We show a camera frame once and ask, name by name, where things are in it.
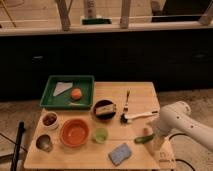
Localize small stick in tray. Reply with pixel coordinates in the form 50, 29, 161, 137
69, 102, 87, 106

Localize green base object on shelf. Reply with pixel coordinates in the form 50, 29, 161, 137
82, 18, 112, 25

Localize dark bowl with bread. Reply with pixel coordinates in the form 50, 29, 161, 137
93, 100, 116, 120

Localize green plastic cup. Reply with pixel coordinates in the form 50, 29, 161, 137
92, 128, 108, 144

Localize orange bowl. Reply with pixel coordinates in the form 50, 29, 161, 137
60, 119, 89, 148

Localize blue sponge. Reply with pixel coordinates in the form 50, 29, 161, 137
108, 143, 132, 166

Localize green plastic tray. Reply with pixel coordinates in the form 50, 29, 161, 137
40, 75, 94, 110

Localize fork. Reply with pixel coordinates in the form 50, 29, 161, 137
123, 90, 130, 113

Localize green pepper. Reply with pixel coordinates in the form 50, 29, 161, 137
134, 134, 154, 144

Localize orange fruit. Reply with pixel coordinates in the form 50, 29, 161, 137
71, 88, 82, 100

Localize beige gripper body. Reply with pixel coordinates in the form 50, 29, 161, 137
143, 128, 165, 156

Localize white triangular cloth piece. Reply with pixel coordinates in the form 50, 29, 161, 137
53, 82, 73, 96

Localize metal cup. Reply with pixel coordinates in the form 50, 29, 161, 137
36, 134, 53, 152

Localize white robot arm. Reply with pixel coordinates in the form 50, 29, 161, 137
148, 101, 213, 153

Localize black cable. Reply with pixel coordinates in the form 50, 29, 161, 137
168, 132, 201, 171

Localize black pole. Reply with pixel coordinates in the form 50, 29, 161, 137
10, 122, 25, 171

